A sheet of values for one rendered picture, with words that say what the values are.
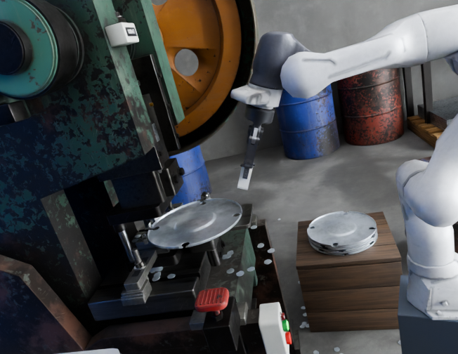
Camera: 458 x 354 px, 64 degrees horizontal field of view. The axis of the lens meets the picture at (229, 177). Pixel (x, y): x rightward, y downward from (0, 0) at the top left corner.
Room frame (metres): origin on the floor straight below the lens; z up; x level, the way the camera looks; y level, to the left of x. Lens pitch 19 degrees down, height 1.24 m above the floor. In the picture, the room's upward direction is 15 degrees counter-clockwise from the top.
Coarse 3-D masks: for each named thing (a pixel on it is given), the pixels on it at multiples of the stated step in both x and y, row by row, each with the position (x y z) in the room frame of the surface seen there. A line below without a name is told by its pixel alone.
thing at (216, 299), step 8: (216, 288) 0.68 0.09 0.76; (224, 288) 0.67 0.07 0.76; (200, 296) 0.67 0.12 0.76; (208, 296) 0.66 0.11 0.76; (216, 296) 0.65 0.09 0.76; (224, 296) 0.65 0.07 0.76; (200, 304) 0.64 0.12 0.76; (208, 304) 0.64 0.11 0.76; (216, 304) 0.63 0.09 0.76; (224, 304) 0.63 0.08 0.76; (200, 312) 0.63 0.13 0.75; (216, 312) 0.65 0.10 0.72
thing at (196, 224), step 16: (176, 208) 1.13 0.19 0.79; (192, 208) 1.11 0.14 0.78; (208, 208) 1.08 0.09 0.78; (224, 208) 1.04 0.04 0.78; (240, 208) 1.01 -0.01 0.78; (160, 224) 1.05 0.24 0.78; (176, 224) 1.00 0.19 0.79; (192, 224) 0.97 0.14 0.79; (208, 224) 0.95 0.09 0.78; (224, 224) 0.93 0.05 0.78; (160, 240) 0.94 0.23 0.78; (176, 240) 0.91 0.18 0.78; (192, 240) 0.89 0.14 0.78; (208, 240) 0.86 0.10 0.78
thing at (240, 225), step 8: (248, 208) 1.00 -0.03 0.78; (248, 216) 0.95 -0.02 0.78; (240, 224) 0.91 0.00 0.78; (248, 224) 0.90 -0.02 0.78; (216, 240) 0.98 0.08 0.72; (192, 248) 0.96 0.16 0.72; (200, 248) 0.95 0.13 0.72; (208, 248) 0.95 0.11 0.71; (216, 248) 0.96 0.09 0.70; (216, 256) 0.95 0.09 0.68; (216, 264) 0.94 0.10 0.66
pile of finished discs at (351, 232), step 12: (324, 216) 1.53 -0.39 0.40; (336, 216) 1.50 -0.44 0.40; (348, 216) 1.47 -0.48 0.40; (360, 216) 1.45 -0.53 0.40; (312, 228) 1.47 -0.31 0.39; (324, 228) 1.43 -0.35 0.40; (336, 228) 1.39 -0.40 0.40; (348, 228) 1.37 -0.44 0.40; (360, 228) 1.35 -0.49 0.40; (372, 228) 1.34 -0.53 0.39; (312, 240) 1.36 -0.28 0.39; (324, 240) 1.33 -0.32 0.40; (336, 240) 1.31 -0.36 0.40; (348, 240) 1.29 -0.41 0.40; (360, 240) 1.27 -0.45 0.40; (372, 240) 1.28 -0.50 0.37; (324, 252) 1.31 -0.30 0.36; (336, 252) 1.27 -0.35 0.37; (348, 252) 1.26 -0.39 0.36
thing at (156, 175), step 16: (144, 96) 1.04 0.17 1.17; (160, 144) 1.04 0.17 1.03; (176, 160) 1.04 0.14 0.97; (128, 176) 0.95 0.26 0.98; (144, 176) 0.94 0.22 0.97; (160, 176) 0.96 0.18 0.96; (176, 176) 0.97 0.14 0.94; (128, 192) 0.96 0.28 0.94; (144, 192) 0.95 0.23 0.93; (160, 192) 0.94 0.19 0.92; (176, 192) 0.97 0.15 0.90; (128, 208) 0.96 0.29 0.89
